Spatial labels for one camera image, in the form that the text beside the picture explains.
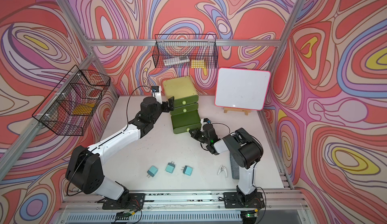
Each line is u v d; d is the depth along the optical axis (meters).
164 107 0.73
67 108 0.74
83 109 0.72
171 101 0.76
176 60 0.89
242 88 1.01
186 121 0.98
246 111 1.05
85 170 0.42
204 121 0.91
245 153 0.51
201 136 0.84
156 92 0.69
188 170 0.82
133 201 0.72
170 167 0.83
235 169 0.81
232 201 0.73
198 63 0.91
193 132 0.86
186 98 0.93
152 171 0.82
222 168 0.82
